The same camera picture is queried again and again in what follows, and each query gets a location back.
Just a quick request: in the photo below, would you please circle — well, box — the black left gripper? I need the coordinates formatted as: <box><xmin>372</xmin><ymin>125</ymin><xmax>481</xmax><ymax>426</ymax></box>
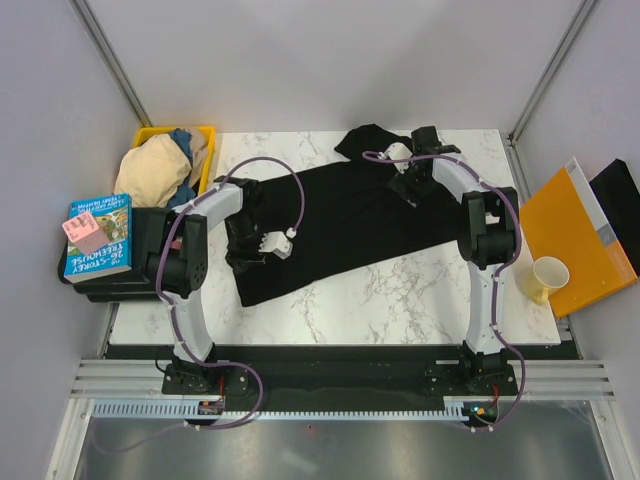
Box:
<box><xmin>225</xmin><ymin>211</ymin><xmax>273</xmax><ymax>276</ymax></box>

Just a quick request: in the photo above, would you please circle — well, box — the black t shirt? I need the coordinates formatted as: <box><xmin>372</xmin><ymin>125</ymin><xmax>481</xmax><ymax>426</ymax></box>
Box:
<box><xmin>232</xmin><ymin>124</ymin><xmax>460</xmax><ymax>307</ymax></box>

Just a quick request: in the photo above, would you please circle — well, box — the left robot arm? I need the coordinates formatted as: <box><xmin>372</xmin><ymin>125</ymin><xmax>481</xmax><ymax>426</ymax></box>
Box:
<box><xmin>146</xmin><ymin>177</ymin><xmax>266</xmax><ymax>393</ymax></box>

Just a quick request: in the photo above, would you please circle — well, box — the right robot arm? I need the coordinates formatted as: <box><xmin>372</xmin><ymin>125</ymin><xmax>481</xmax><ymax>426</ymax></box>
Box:
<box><xmin>378</xmin><ymin>127</ymin><xmax>522</xmax><ymax>394</ymax></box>

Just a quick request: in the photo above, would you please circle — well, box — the blue t shirt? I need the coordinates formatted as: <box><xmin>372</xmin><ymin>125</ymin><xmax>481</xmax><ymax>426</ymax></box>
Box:
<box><xmin>167</xmin><ymin>128</ymin><xmax>196</xmax><ymax>208</ymax></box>

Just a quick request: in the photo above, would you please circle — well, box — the blue paperback book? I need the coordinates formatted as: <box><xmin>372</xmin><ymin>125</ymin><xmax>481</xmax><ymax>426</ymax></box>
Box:
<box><xmin>62</xmin><ymin>194</ymin><xmax>132</xmax><ymax>284</ymax></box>

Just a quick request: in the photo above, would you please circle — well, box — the yellow plastic bin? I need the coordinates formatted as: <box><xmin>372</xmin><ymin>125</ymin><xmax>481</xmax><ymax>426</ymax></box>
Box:
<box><xmin>133</xmin><ymin>124</ymin><xmax>218</xmax><ymax>209</ymax></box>

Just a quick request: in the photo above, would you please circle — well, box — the orange folder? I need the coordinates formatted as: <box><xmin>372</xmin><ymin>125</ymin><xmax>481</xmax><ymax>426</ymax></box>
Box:
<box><xmin>520</xmin><ymin>159</ymin><xmax>638</xmax><ymax>317</ymax></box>

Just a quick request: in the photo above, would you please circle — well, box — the yellow mug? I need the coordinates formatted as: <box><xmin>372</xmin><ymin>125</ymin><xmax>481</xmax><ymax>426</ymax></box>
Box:
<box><xmin>520</xmin><ymin>256</ymin><xmax>570</xmax><ymax>305</ymax></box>

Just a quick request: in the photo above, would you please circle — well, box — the pink cube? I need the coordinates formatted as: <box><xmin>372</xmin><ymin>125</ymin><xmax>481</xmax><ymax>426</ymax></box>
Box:
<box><xmin>62</xmin><ymin>211</ymin><xmax>109</xmax><ymax>256</ymax></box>

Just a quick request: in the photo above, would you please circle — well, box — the black box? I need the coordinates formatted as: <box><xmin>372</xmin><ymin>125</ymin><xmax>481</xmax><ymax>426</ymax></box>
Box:
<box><xmin>589</xmin><ymin>159</ymin><xmax>639</xmax><ymax>275</ymax></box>

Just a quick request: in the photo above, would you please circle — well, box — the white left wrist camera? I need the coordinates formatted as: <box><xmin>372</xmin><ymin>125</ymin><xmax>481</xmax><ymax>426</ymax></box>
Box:
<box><xmin>258</xmin><ymin>231</ymin><xmax>293</xmax><ymax>260</ymax></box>

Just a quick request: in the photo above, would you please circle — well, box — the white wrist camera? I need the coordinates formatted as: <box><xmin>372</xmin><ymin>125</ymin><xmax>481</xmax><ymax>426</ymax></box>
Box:
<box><xmin>382</xmin><ymin>142</ymin><xmax>413</xmax><ymax>174</ymax></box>
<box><xmin>258</xmin><ymin>231</ymin><xmax>293</xmax><ymax>260</ymax></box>

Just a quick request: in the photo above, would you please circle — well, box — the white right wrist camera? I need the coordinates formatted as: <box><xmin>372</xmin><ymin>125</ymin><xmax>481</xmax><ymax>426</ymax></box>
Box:
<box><xmin>382</xmin><ymin>142</ymin><xmax>413</xmax><ymax>174</ymax></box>

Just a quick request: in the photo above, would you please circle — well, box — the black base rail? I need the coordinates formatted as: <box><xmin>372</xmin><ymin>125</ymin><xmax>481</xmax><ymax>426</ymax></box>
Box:
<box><xmin>106</xmin><ymin>341</ymin><xmax>579</xmax><ymax>410</ymax></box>

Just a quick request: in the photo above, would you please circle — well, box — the white slotted cable duct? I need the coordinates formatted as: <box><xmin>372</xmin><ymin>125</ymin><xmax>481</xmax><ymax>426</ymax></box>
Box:
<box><xmin>91</xmin><ymin>397</ymin><xmax>496</xmax><ymax>421</ymax></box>

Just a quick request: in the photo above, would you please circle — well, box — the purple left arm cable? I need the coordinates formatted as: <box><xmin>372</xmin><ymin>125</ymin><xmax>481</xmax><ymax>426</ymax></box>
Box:
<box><xmin>89</xmin><ymin>156</ymin><xmax>307</xmax><ymax>456</ymax></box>

